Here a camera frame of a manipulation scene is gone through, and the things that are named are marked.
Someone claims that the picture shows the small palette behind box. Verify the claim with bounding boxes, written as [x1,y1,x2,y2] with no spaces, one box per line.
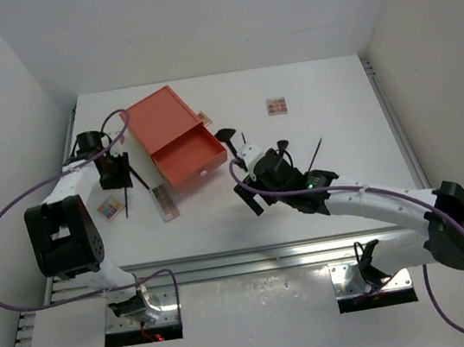
[198,111,212,126]

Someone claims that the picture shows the orange drawer box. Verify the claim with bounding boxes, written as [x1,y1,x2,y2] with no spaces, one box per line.
[126,85,201,157]

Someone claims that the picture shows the orange top drawer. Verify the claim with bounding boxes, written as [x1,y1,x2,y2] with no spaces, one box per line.
[151,123,228,193]

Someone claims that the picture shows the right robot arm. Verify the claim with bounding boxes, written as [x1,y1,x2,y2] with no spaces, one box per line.
[230,148,464,287]

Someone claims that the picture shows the long brown eyeshadow palette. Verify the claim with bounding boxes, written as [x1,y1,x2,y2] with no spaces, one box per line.
[150,184,181,223]

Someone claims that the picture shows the colourful square eyeshadow palette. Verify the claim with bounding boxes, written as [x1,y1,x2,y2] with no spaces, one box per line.
[97,196,125,222]

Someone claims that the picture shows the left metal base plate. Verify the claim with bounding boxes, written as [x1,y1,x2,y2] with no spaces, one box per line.
[105,289,180,334]

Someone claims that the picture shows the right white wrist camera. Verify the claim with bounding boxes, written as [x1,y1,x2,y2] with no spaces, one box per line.
[236,143,265,172]

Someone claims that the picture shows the black angled powder brush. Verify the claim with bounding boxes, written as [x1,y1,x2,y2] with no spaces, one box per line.
[276,140,294,166]

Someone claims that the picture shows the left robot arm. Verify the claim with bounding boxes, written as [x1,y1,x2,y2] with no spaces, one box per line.
[23,130,157,323]

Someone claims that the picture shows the purple cable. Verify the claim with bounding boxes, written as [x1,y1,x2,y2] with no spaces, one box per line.
[227,123,464,347]
[0,104,183,347]

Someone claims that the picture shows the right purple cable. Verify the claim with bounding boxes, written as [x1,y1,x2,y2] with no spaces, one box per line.
[227,123,464,347]

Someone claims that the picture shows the black fan brush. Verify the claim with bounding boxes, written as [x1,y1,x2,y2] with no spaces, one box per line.
[214,128,238,158]

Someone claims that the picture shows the thin black pencil brush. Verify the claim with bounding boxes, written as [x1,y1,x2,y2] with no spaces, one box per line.
[308,137,323,172]

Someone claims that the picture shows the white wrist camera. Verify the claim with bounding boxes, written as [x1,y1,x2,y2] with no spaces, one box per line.
[236,143,265,172]
[99,129,129,158]

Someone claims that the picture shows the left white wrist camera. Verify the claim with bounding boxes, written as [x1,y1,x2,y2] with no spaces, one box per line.
[99,129,129,158]

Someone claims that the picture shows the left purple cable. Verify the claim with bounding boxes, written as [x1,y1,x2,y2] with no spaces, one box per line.
[0,104,183,347]

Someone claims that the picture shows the metal base plate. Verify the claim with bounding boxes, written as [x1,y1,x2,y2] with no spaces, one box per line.
[105,289,180,334]
[328,261,413,301]

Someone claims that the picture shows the black round-head brush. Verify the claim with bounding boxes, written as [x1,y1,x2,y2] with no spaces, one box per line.
[128,166,151,191]

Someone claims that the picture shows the square nine-pan blush palette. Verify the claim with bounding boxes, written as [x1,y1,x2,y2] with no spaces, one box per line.
[265,97,288,116]

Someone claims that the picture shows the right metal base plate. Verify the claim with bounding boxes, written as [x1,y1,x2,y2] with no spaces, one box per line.
[328,261,413,301]

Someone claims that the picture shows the aluminium rail frame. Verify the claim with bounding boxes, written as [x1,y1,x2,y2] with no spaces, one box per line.
[0,47,464,347]

